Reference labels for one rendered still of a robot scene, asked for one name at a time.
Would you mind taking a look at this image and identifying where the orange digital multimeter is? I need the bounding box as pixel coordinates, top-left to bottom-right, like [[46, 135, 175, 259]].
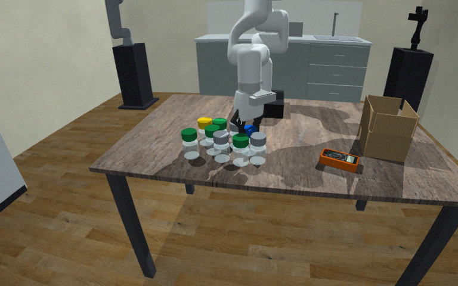
[[319, 148, 360, 172]]

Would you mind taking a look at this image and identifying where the brown cardboard box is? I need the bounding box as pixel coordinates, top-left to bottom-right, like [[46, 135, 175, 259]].
[[358, 95, 420, 162]]

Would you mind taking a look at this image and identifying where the white bottle with yellow cap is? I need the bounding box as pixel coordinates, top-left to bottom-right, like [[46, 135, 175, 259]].
[[198, 117, 212, 147]]

